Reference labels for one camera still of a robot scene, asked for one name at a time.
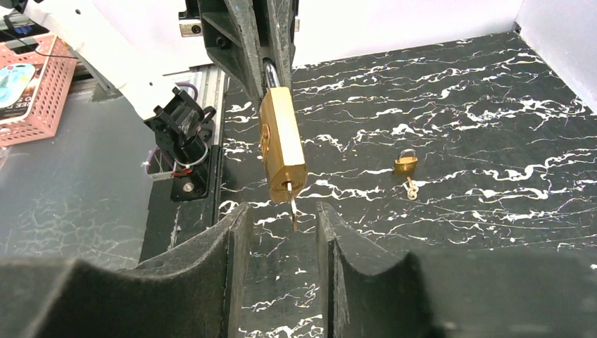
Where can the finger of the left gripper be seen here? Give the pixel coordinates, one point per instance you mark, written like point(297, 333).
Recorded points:
point(230, 36)
point(281, 29)

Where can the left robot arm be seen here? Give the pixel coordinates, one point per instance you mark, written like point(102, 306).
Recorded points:
point(83, 27)

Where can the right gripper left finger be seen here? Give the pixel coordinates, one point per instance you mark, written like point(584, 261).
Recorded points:
point(193, 290)

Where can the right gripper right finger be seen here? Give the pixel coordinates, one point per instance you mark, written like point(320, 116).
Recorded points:
point(368, 291)

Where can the silver key pair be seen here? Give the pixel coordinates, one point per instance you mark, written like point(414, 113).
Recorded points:
point(411, 188)

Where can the small brass padlock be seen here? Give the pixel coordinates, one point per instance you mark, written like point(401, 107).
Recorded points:
point(406, 162)

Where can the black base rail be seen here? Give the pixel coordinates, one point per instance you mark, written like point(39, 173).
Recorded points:
point(183, 204)

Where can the pink basket outside table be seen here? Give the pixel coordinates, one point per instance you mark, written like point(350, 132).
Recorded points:
point(36, 75)

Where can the single silver key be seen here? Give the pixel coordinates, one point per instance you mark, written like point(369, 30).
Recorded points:
point(293, 206)

